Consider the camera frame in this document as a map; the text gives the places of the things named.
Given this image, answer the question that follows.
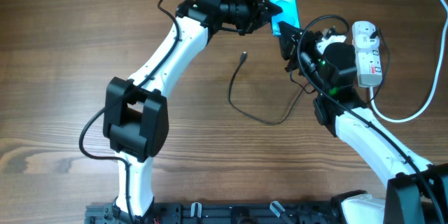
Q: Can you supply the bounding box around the Galaxy S25 smartphone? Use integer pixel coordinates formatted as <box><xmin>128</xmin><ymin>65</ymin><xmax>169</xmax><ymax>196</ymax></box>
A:
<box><xmin>270</xmin><ymin>0</ymin><xmax>300</xmax><ymax>37</ymax></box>

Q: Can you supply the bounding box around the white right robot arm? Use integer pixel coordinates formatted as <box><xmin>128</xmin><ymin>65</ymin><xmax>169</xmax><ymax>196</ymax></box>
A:
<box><xmin>279</xmin><ymin>21</ymin><xmax>447</xmax><ymax>223</ymax></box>

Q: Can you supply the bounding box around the black USB charging cable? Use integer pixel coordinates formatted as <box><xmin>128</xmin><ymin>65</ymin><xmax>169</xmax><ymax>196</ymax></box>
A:
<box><xmin>227</xmin><ymin>28</ymin><xmax>391</xmax><ymax>126</ymax></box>

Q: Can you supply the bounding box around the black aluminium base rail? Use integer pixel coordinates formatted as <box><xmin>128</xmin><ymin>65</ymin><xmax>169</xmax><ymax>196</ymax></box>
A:
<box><xmin>84</xmin><ymin>201</ymin><xmax>340</xmax><ymax>224</ymax></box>

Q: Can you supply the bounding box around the white power strip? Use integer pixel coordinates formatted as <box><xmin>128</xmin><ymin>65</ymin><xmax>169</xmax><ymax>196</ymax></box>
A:
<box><xmin>352</xmin><ymin>21</ymin><xmax>382</xmax><ymax>88</ymax></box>

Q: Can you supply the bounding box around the white power strip cord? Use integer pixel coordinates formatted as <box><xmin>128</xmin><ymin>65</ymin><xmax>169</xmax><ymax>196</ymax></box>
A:
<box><xmin>369</xmin><ymin>0</ymin><xmax>448</xmax><ymax>124</ymax></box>

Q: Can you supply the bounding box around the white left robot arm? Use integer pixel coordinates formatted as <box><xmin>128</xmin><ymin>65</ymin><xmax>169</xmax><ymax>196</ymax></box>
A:
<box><xmin>103</xmin><ymin>0</ymin><xmax>282</xmax><ymax>223</ymax></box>

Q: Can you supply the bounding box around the white charger plug adapter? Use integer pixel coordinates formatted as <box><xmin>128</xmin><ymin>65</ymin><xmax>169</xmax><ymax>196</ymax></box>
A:
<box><xmin>352</xmin><ymin>34</ymin><xmax>379</xmax><ymax>53</ymax></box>

